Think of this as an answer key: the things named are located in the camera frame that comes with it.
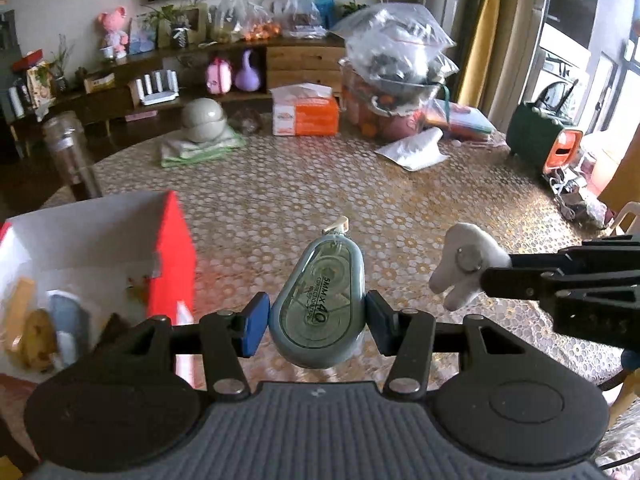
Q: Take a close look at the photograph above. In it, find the tangled white cable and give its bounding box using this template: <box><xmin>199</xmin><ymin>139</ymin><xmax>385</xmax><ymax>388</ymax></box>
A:
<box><xmin>546</xmin><ymin>167</ymin><xmax>589</xmax><ymax>221</ymax></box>

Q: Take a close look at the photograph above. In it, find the grey-green round ceramic pot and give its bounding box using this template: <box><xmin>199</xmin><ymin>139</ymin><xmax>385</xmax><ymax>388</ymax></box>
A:
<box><xmin>181</xmin><ymin>98</ymin><xmax>227</xmax><ymax>143</ymax></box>

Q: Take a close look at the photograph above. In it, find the pink toy suitcase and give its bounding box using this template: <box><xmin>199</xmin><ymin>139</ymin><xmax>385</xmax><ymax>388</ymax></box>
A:
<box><xmin>206</xmin><ymin>58</ymin><xmax>232</xmax><ymax>96</ymax></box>

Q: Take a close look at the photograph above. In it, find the wooden tv cabinet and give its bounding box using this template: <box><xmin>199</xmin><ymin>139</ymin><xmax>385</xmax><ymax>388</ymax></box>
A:
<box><xmin>8</xmin><ymin>34</ymin><xmax>350</xmax><ymax>137</ymax></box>

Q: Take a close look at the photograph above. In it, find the red basket of fruit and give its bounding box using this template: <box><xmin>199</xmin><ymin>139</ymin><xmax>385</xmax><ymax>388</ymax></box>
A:
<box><xmin>338</xmin><ymin>58</ymin><xmax>442</xmax><ymax>143</ymax></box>

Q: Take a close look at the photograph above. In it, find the folded green cloth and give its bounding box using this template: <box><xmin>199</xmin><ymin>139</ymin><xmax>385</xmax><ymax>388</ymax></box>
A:
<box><xmin>160</xmin><ymin>127</ymin><xmax>245</xmax><ymax>169</ymax></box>

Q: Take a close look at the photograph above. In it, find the red cardboard shoe box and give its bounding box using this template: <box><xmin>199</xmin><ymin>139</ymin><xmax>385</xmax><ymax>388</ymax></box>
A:
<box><xmin>0</xmin><ymin>188</ymin><xmax>199</xmax><ymax>391</ymax></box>

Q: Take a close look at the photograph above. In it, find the orange tissue box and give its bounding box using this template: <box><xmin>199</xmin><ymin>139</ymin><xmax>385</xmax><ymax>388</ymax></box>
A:
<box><xmin>270</xmin><ymin>82</ymin><xmax>340</xmax><ymax>136</ymax></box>

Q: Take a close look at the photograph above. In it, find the clear glass jar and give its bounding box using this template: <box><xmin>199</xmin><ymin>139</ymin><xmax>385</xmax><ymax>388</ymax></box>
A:
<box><xmin>42</xmin><ymin>110</ymin><xmax>102</xmax><ymax>202</ymax></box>

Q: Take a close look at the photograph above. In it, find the stack of coloured folders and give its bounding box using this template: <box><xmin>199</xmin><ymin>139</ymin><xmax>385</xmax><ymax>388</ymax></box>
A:
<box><xmin>425</xmin><ymin>100</ymin><xmax>496</xmax><ymax>142</ymax></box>

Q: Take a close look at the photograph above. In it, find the yellow curtain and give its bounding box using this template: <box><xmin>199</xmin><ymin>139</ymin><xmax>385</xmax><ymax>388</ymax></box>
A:
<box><xmin>457</xmin><ymin>0</ymin><xmax>500</xmax><ymax>107</ymax></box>

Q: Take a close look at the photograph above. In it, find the pink plush doll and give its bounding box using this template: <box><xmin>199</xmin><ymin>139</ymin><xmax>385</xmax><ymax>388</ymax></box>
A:
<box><xmin>98</xmin><ymin>6</ymin><xmax>129</xmax><ymax>60</ymax></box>

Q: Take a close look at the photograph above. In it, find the picture frame with plant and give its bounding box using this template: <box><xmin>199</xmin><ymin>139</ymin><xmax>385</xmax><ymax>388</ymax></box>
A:
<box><xmin>157</xmin><ymin>3</ymin><xmax>208</xmax><ymax>49</ymax></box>

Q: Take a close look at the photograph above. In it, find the purple vase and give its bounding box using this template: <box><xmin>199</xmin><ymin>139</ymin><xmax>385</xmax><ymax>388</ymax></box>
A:
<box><xmin>234</xmin><ymin>49</ymin><xmax>262</xmax><ymax>92</ymax></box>

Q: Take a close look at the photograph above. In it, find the bag of oranges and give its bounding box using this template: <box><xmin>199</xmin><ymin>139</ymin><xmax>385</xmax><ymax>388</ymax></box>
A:
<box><xmin>209</xmin><ymin>0</ymin><xmax>327</xmax><ymax>44</ymax></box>

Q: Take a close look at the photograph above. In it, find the green orange mini appliance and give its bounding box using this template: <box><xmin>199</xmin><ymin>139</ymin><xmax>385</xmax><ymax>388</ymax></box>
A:
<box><xmin>506</xmin><ymin>102</ymin><xmax>584</xmax><ymax>174</ymax></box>

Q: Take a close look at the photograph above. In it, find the bagged bread slice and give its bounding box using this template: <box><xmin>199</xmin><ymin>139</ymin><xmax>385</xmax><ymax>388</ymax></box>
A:
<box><xmin>4</xmin><ymin>276</ymin><xmax>36</xmax><ymax>353</ymax></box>

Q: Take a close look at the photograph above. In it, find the lace tablecloth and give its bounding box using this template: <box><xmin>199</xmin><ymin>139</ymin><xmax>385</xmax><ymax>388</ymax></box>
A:
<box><xmin>0</xmin><ymin>129</ymin><xmax>640</xmax><ymax>480</ymax></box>

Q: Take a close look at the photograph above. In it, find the correction tape dispenser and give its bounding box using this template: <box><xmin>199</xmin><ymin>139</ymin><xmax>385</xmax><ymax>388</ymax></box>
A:
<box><xmin>269</xmin><ymin>216</ymin><xmax>366</xmax><ymax>370</ymax></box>

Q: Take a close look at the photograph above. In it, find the clear plastic bag pile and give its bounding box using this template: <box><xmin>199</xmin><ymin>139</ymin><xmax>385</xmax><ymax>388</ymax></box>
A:
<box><xmin>332</xmin><ymin>2</ymin><xmax>458</xmax><ymax>96</ymax></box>

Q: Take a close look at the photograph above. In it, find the white router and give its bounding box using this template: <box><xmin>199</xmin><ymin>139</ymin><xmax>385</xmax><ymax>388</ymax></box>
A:
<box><xmin>134</xmin><ymin>70</ymin><xmax>179</xmax><ymax>106</ymax></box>

